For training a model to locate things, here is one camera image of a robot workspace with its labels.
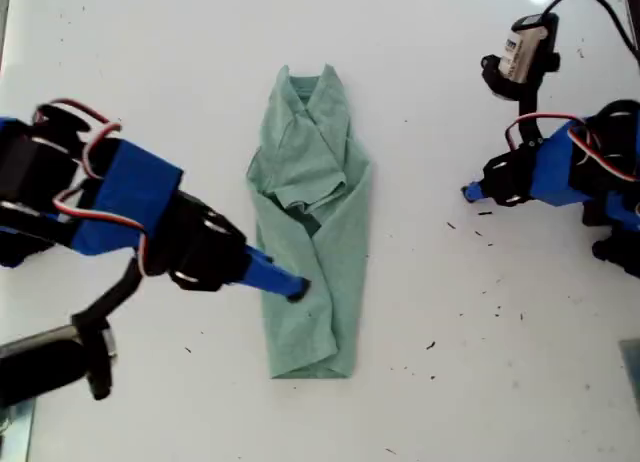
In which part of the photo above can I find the green t-shirt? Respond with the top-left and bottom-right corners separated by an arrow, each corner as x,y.
244,63 -> 374,381

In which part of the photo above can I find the large steel plate stand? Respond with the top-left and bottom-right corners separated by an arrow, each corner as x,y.
0,399 -> 37,462

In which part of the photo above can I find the black camera stalk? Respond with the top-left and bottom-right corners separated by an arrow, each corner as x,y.
514,89 -> 547,153
71,255 -> 147,333

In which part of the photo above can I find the red white arm wire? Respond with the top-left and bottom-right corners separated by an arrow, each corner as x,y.
32,98 -> 152,278
504,112 -> 640,183

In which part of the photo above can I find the beige black camera box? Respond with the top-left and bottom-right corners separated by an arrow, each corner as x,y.
479,12 -> 562,103

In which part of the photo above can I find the black camera cable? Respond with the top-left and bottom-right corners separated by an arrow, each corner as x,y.
539,0 -> 640,71

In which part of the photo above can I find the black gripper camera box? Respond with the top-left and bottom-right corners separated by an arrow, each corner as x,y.
0,321 -> 119,408

